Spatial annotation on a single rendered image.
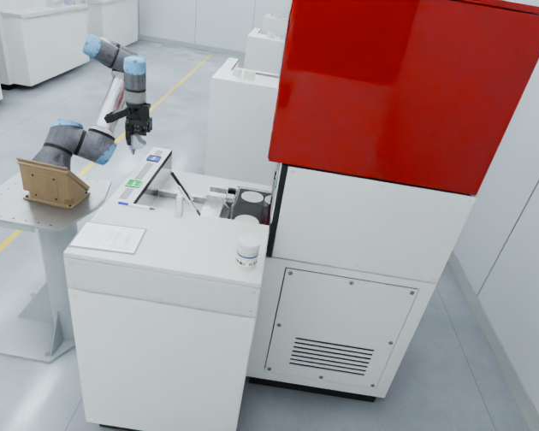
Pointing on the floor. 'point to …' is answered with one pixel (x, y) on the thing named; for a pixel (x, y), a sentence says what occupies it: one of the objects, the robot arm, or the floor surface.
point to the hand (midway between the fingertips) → (131, 150)
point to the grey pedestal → (40, 310)
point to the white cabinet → (159, 363)
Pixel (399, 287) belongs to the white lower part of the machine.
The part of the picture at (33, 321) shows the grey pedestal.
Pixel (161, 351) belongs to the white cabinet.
